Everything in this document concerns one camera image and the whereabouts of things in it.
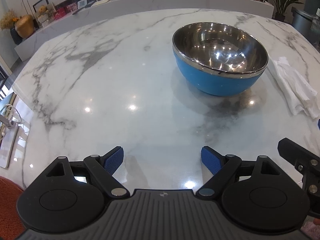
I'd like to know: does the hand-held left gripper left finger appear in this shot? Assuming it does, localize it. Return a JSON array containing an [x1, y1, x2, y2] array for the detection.
[[37, 146, 128, 199]]

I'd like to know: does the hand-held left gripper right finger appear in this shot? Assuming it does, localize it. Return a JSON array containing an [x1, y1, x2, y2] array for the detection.
[[196, 146, 294, 200]]

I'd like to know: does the white paper towel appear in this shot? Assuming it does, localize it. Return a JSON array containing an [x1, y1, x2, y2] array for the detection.
[[271, 56, 318, 119]]

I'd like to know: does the blue steel bowl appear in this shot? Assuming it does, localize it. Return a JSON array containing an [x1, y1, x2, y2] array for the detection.
[[172, 22, 269, 97]]

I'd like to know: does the pink fuzzy clothing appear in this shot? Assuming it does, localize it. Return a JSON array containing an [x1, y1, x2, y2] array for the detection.
[[300, 224, 320, 240]]

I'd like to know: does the grey trash bin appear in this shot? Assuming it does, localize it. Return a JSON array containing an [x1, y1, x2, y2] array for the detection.
[[291, 7, 318, 39]]

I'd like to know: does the orange chair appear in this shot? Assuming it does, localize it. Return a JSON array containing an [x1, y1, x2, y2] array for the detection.
[[0, 176, 25, 234]]

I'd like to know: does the green potted plant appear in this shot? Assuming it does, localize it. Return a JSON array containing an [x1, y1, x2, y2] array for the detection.
[[265, 0, 309, 22]]

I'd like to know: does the red gift box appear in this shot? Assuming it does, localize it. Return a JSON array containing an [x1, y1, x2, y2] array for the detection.
[[53, 7, 66, 20]]

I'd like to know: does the pink gift box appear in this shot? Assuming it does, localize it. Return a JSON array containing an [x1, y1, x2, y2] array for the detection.
[[65, 2, 78, 14]]

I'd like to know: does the dark vase with dried flowers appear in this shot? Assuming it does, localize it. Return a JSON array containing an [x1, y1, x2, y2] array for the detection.
[[0, 9, 23, 45]]

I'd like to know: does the stuffed toy bouquet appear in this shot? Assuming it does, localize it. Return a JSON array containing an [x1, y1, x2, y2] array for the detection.
[[35, 5, 57, 28]]

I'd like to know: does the golden vase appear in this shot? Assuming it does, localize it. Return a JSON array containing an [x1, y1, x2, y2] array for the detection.
[[15, 14, 35, 39]]

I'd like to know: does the black picture frame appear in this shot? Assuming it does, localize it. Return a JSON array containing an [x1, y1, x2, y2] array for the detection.
[[32, 0, 48, 13]]

